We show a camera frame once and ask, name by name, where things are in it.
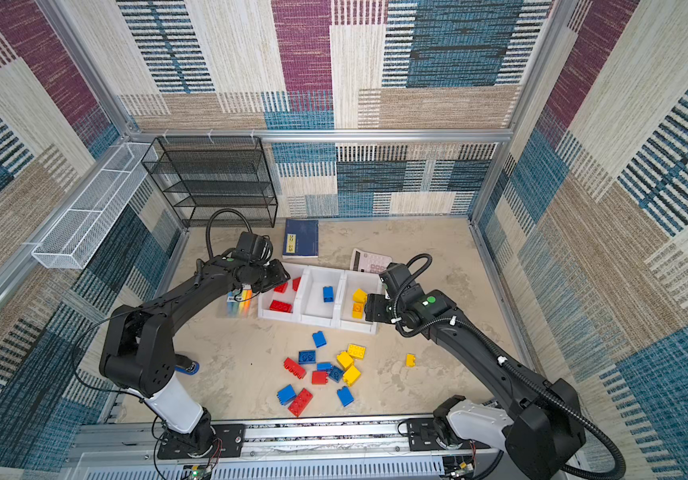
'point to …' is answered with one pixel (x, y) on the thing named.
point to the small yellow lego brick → (410, 360)
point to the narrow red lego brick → (295, 283)
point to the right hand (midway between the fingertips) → (379, 314)
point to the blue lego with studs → (307, 357)
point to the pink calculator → (367, 261)
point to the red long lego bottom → (300, 403)
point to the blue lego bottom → (345, 396)
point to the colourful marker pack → (239, 301)
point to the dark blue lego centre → (335, 374)
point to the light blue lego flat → (324, 366)
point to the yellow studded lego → (356, 351)
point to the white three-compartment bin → (322, 297)
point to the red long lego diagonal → (294, 368)
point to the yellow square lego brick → (357, 310)
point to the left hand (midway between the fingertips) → (287, 273)
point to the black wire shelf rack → (216, 181)
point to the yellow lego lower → (351, 376)
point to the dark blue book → (301, 238)
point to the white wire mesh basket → (74, 238)
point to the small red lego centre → (319, 377)
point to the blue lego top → (319, 339)
